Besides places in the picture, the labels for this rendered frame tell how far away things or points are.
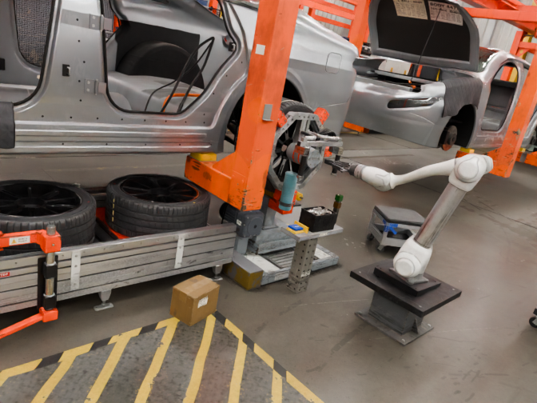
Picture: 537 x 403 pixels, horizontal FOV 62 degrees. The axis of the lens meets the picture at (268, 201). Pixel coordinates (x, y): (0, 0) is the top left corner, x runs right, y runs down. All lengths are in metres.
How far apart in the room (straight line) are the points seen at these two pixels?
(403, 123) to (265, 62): 3.15
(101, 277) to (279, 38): 1.60
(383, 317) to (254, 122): 1.43
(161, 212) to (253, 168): 0.60
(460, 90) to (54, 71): 4.41
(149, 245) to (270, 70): 1.19
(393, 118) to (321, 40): 2.12
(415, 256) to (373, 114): 3.25
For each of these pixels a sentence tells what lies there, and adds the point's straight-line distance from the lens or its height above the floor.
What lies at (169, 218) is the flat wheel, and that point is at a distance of 2.75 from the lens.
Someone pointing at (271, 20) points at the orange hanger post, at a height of 1.63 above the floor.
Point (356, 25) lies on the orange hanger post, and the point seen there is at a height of 2.06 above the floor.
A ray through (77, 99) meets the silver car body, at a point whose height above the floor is 1.04.
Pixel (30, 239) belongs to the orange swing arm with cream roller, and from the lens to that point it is 2.35.
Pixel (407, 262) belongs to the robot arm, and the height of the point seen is 0.54.
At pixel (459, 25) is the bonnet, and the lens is 6.16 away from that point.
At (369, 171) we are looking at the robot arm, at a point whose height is 0.90.
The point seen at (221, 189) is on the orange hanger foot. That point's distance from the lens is 2.91.
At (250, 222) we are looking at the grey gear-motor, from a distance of 3.08.
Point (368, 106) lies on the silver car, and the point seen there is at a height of 1.05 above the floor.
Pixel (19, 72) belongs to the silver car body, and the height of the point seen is 0.93.
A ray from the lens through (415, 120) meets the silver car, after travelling 5.52.
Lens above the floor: 1.48
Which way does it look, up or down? 18 degrees down
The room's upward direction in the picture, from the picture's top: 11 degrees clockwise
